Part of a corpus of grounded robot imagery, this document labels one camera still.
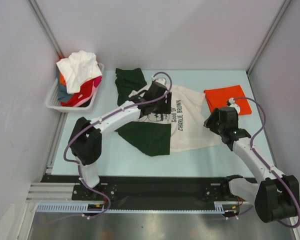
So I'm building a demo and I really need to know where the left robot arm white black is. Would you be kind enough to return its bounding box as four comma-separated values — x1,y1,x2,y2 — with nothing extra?
63,78,172,200

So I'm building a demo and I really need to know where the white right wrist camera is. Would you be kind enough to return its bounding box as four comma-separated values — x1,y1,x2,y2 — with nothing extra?
226,97,241,114

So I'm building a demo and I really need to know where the red t shirt in basket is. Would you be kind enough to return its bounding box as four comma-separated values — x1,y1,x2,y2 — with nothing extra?
60,79,94,107

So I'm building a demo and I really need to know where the pink garment in basket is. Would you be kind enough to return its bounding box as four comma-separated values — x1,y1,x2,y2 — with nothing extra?
92,75,103,94

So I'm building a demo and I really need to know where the aluminium frame rail front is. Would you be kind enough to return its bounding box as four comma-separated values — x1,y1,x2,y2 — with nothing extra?
26,181,300,205

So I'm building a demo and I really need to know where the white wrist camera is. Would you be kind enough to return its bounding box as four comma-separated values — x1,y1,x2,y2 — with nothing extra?
226,97,241,114
152,76,167,87

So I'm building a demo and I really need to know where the white slotted cable duct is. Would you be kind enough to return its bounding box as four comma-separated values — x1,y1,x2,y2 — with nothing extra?
36,202,238,214

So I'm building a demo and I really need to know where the grey blue garment in basket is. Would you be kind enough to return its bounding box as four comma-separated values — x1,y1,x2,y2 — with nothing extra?
56,68,73,103

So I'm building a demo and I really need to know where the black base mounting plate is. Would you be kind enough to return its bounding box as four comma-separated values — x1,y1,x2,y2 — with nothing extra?
39,174,258,211

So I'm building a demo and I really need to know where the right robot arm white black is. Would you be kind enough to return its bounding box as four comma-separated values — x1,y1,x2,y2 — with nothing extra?
204,106,300,223

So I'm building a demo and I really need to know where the cream and green t shirt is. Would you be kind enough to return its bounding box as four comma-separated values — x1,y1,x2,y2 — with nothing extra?
114,67,220,157

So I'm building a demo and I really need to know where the folded orange t shirt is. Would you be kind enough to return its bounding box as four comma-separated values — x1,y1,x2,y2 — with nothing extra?
204,85,252,115

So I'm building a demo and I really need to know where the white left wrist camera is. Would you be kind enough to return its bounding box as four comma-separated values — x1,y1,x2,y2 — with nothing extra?
152,76,167,87

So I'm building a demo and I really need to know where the aluminium corner post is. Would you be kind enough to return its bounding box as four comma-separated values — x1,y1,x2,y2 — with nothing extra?
246,0,293,78
27,0,64,58

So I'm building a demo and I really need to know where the right aluminium corner post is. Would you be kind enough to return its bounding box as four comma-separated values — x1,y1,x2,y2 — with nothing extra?
246,0,293,78

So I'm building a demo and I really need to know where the orange garment in basket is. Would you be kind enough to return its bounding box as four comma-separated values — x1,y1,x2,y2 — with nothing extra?
59,73,66,86

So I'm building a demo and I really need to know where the white plastic laundry basket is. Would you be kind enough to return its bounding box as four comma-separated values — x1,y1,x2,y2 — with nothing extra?
45,62,105,113

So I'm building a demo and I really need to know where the white t shirt in basket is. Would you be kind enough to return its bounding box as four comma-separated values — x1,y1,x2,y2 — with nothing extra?
56,50,102,94

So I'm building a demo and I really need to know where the left aluminium corner post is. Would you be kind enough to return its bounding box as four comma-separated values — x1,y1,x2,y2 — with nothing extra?
27,0,64,58

